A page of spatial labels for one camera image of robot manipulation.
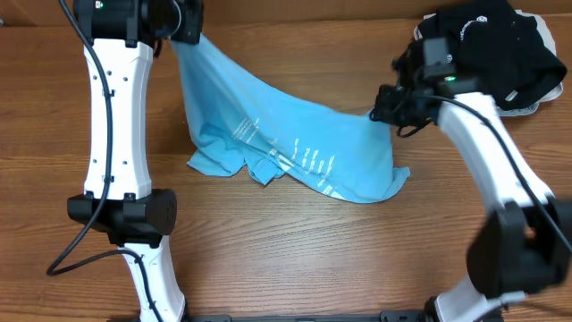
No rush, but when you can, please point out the light blue t-shirt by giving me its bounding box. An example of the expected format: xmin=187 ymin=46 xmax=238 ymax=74
xmin=172 ymin=37 xmax=410 ymax=204

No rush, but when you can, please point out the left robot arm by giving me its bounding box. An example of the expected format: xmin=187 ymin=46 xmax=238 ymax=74
xmin=60 ymin=0 xmax=204 ymax=321

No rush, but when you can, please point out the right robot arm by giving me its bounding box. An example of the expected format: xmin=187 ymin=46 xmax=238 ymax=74
xmin=369 ymin=38 xmax=571 ymax=322

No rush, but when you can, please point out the grey striped folded garment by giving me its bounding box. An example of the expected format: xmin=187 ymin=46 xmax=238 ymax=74
xmin=497 ymin=103 xmax=539 ymax=117

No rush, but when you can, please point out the black folded garment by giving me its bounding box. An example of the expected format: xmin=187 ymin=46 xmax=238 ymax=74
xmin=417 ymin=0 xmax=568 ymax=112

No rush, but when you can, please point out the beige folded garment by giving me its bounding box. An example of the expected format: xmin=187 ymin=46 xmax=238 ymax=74
xmin=413 ymin=9 xmax=564 ymax=118

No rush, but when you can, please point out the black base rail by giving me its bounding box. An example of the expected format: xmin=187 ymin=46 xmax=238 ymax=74
xmin=187 ymin=310 xmax=433 ymax=322

